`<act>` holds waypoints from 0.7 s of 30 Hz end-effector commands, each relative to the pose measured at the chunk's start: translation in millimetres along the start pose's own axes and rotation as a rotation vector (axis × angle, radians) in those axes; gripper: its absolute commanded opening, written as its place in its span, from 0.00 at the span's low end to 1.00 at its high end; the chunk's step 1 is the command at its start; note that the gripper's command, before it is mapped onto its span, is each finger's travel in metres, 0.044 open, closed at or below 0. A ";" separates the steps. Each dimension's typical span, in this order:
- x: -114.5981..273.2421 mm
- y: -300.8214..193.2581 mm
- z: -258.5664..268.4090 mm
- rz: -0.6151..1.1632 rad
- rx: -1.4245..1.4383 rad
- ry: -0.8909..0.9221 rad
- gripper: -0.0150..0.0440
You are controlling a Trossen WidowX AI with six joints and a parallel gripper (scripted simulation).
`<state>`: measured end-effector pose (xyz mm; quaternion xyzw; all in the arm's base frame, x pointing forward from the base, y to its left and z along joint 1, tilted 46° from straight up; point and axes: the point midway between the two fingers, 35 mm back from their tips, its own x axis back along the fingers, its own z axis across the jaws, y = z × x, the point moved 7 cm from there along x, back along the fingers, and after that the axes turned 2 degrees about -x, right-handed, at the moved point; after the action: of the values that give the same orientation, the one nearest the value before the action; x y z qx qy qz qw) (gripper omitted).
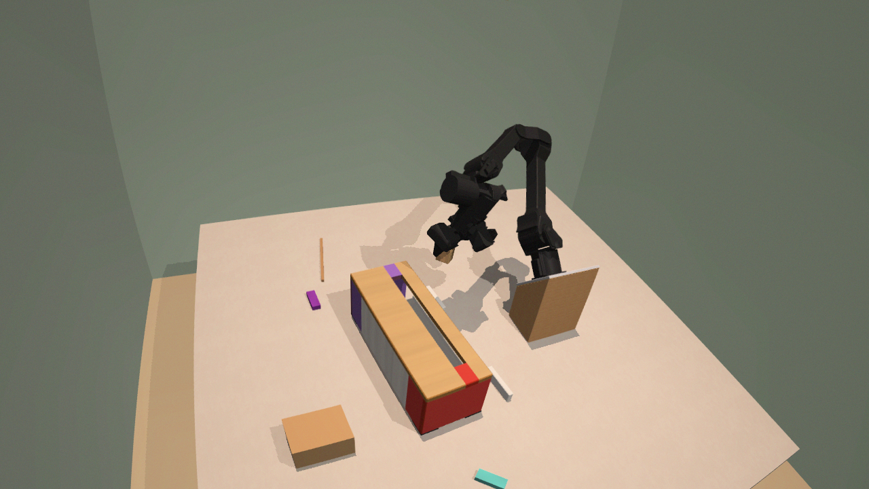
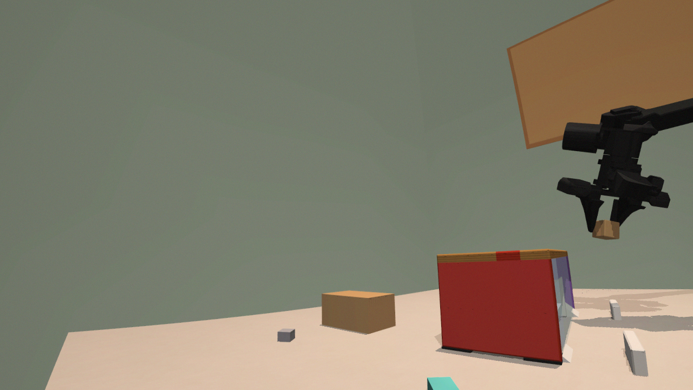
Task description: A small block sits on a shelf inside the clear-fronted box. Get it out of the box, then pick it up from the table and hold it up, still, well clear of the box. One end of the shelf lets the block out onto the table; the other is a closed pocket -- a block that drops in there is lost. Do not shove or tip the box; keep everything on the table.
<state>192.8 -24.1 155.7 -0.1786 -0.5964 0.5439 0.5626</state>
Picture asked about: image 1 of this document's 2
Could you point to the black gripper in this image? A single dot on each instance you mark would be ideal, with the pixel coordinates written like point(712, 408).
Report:
point(447, 237)

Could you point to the teal rectangular block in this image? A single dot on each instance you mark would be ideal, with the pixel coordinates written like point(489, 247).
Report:
point(490, 479)

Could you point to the small purple block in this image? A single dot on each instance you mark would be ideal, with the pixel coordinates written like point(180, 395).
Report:
point(313, 300)

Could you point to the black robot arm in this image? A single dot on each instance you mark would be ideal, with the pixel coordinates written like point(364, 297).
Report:
point(535, 228)

